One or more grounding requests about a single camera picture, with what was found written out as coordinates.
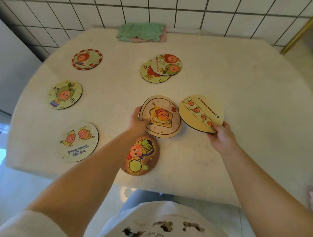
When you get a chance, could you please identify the person's left hand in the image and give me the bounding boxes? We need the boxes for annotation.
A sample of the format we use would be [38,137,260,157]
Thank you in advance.
[127,106,150,140]

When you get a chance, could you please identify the person's right hand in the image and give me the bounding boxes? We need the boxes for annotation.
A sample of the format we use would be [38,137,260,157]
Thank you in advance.
[207,121,239,155]

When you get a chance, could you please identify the round coaster with toast character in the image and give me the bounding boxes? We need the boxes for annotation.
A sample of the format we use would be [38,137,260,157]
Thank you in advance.
[139,95,183,139]

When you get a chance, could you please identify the round coaster with diagonal strip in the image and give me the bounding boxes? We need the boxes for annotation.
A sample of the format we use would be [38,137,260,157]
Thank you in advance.
[178,95,225,133]

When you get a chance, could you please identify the person's right forearm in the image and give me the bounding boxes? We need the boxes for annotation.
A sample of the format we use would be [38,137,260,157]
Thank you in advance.
[220,144,313,229]

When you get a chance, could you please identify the person's left forearm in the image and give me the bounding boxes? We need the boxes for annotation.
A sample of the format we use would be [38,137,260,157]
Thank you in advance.
[26,131,145,231]

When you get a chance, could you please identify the dark orange round coaster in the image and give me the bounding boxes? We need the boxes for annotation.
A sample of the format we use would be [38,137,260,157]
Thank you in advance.
[121,132,160,176]

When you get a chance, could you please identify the round coaster with red character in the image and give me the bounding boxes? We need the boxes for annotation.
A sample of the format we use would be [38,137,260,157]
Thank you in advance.
[140,60,171,84]

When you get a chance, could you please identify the round coaster with red-green characters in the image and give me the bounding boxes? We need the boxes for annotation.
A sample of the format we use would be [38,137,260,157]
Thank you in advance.
[150,54,183,76]

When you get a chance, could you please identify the round coaster with two characters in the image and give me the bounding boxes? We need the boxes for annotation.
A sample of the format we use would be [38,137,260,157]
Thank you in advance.
[58,121,99,163]

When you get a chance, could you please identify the grey trousers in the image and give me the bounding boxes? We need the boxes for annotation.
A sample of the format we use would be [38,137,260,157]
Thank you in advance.
[119,189,177,213]

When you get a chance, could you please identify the round coaster with green character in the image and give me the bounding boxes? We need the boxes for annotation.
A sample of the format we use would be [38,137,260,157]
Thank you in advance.
[48,80,83,110]

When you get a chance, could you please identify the round coaster with red border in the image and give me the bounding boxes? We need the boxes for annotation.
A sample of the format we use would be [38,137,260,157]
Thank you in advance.
[72,49,103,71]

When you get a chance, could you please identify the green cloth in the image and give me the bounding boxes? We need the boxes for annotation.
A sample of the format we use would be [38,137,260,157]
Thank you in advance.
[116,22,166,42]

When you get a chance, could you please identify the white printed shirt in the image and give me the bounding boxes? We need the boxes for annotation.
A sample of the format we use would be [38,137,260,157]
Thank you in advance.
[0,201,228,237]

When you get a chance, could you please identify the brass pole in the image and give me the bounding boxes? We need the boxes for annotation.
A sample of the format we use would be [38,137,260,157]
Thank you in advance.
[280,18,313,55]

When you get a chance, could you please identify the grey cabinet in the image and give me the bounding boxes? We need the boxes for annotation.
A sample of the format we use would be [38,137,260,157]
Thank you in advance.
[0,19,42,116]

